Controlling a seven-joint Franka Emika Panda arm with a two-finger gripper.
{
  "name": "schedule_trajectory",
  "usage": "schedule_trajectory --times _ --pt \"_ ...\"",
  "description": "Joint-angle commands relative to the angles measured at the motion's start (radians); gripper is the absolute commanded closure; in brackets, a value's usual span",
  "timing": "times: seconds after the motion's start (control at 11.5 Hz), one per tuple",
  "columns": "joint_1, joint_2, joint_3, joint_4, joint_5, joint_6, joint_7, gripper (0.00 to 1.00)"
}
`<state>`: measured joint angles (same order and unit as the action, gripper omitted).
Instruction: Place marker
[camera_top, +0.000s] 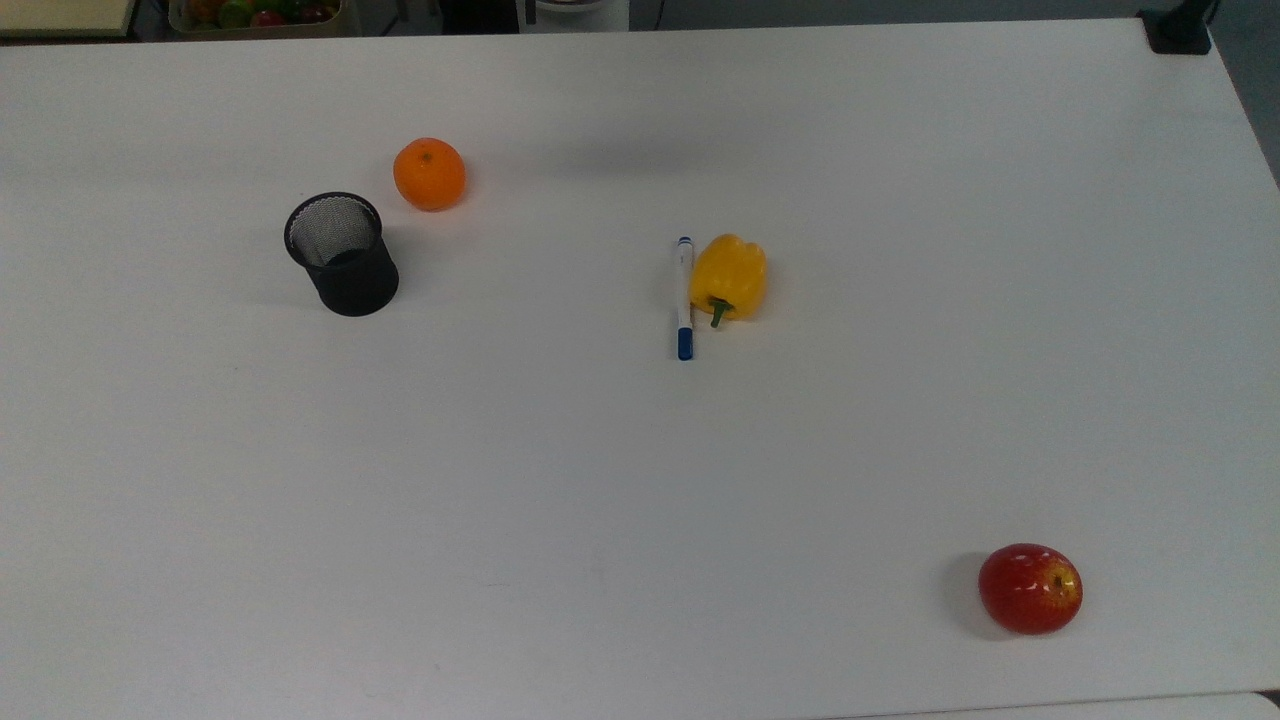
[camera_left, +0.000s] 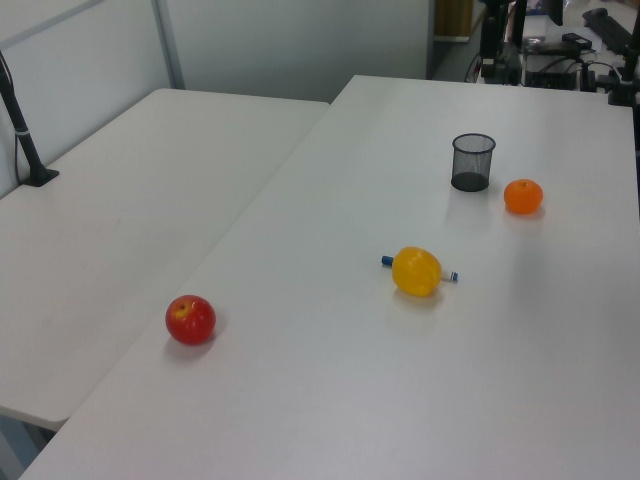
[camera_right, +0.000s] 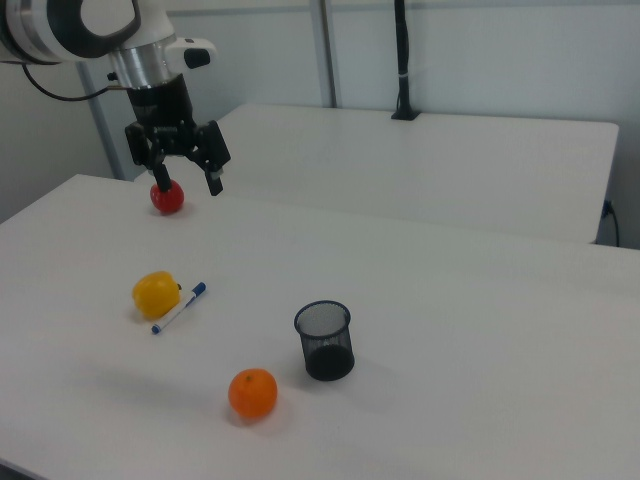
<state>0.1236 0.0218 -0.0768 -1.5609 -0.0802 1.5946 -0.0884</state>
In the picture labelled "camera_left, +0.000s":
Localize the black Franka gripper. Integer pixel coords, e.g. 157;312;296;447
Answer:
480;0;516;66

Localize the white marker with blue cap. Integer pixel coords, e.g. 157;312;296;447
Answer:
380;254;461;284

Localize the black square box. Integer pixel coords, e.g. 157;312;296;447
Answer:
481;47;522;85

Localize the black upright pole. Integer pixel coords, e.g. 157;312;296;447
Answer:
509;0;527;51

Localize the black electronics box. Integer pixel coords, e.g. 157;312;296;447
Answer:
523;47;597;92

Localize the small black flat device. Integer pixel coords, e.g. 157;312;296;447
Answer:
561;32;595;51

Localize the black computer keyboard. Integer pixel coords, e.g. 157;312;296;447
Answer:
582;8;640;52

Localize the black mesh pen cup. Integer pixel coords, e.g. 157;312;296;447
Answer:
450;132;497;193

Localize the black clamp stand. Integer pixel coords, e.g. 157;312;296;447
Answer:
607;39;640;107

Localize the orange toy mandarin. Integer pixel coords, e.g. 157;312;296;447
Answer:
503;178;545;216

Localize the yellow lemon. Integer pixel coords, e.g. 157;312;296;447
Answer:
391;245;443;299

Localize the red toy apple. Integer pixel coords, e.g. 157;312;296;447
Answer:
165;294;218;347

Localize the grey partition frame post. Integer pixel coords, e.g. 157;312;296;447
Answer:
151;0;186;91

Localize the black camera pole with base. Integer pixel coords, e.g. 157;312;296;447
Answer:
0;49;60;188

